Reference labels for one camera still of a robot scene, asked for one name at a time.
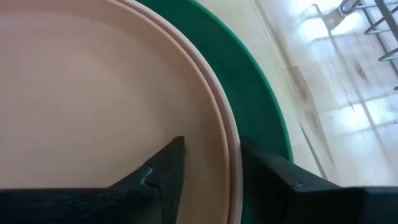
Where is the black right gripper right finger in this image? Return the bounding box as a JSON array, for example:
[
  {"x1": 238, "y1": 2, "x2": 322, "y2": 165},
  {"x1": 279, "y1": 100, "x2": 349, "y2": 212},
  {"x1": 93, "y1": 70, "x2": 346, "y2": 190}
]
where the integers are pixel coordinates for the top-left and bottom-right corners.
[{"x1": 241, "y1": 139, "x2": 398, "y2": 224}]

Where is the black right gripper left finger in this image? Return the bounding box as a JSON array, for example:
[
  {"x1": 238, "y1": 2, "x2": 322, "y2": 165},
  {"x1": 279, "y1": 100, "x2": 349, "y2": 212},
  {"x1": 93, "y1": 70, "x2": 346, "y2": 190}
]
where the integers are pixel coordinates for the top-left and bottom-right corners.
[{"x1": 0, "y1": 136, "x2": 186, "y2": 224}]

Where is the pink plate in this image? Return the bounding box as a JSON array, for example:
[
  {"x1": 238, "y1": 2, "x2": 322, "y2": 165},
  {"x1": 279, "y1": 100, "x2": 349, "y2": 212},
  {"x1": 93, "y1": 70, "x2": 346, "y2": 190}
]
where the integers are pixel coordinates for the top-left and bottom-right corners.
[
  {"x1": 117, "y1": 0, "x2": 244, "y2": 224},
  {"x1": 0, "y1": 0, "x2": 231, "y2": 224}
]

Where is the green bowl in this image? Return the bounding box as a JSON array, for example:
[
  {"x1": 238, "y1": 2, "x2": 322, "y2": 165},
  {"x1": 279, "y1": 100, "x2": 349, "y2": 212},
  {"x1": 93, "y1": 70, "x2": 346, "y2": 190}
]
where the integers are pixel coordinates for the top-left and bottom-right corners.
[{"x1": 136, "y1": 0, "x2": 295, "y2": 224}]

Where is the wire dish rack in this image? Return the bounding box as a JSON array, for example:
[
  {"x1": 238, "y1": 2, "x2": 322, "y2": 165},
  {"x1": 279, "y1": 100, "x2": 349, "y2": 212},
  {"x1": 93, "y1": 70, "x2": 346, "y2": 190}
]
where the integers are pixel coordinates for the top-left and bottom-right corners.
[{"x1": 338, "y1": 0, "x2": 398, "y2": 91}]

